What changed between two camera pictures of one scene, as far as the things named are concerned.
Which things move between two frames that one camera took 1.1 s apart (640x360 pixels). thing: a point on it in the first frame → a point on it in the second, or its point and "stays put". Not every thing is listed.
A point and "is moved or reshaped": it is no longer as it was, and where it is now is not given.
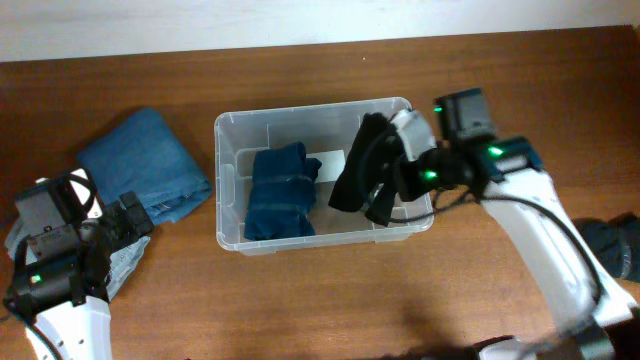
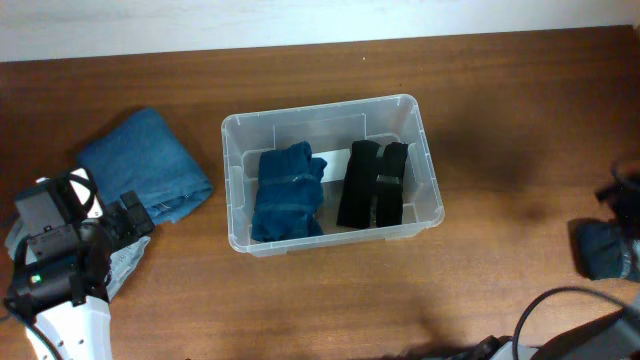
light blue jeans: x=121 y=260 stays put
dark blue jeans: x=142 y=153 stays put
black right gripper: x=407 y=184 → x=626 y=200
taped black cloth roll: x=368 y=180 is moved or reshaped
